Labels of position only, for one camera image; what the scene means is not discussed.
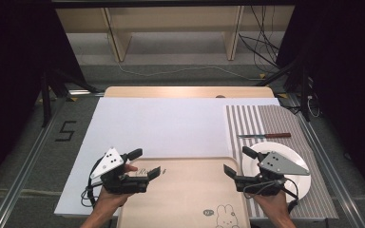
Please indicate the yellow tape piece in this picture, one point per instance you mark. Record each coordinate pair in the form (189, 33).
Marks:
(262, 76)
(283, 95)
(73, 99)

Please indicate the person's left hand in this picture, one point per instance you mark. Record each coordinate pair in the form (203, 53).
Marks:
(112, 199)

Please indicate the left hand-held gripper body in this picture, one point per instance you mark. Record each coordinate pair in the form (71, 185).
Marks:
(107, 163)

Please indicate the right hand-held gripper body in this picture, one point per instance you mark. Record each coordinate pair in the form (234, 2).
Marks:
(278, 164)

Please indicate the beige tray with rabbit print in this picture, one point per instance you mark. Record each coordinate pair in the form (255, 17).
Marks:
(187, 196)

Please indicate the black curtain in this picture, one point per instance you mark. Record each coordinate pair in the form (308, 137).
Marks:
(15, 79)
(345, 79)

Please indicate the black metal stand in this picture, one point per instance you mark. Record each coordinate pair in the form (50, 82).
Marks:
(303, 91)
(46, 101)

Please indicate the white foam board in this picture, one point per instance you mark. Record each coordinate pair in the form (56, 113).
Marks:
(158, 126)

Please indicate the metal floor rail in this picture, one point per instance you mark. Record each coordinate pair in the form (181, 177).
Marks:
(19, 186)
(332, 177)

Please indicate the person's right hand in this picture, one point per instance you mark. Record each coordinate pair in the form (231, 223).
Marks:
(271, 202)

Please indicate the light wooden bench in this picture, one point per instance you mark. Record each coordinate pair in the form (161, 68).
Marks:
(171, 19)

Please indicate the white round plate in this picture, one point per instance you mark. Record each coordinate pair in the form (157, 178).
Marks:
(277, 147)

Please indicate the grey striped placemat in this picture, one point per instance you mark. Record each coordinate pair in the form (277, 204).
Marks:
(275, 120)

